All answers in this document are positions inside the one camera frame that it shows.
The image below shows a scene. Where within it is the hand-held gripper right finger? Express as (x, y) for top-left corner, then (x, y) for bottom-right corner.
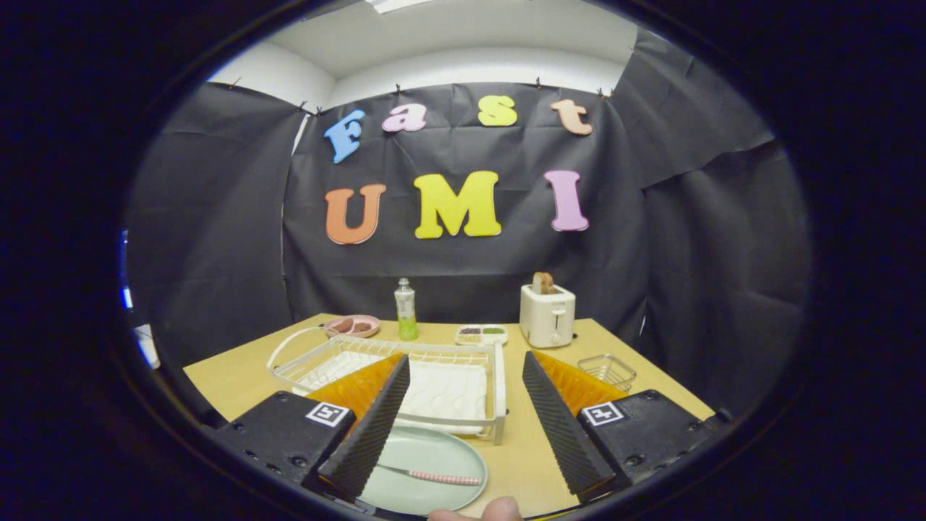
(521, 350), (717, 504)

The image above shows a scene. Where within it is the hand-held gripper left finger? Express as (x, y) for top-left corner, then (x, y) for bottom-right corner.
(213, 353), (412, 504)

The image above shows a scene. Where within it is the light green plate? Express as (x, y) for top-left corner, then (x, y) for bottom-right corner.
(358, 425), (489, 517)

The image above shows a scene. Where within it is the white wire dish rack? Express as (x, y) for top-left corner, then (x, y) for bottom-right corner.
(266, 327), (509, 445)

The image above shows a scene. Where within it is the metal wire basket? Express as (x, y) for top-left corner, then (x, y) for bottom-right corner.
(577, 354), (638, 394)

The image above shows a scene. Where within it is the pink plate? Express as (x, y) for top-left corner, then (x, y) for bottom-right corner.
(323, 314), (381, 339)

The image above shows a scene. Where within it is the white wavy drain tray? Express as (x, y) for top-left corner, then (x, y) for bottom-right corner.
(293, 351), (489, 435)

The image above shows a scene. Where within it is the white toaster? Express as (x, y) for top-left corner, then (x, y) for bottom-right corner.
(519, 284), (577, 349)

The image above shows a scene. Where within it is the white divided condiment tray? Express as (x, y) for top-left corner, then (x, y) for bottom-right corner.
(454, 324), (509, 346)

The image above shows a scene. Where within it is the clear bottle with green liquid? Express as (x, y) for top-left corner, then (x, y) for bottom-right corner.
(394, 278), (418, 342)

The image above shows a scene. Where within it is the ceiling light panel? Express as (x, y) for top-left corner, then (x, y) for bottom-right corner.
(365, 0), (435, 14)

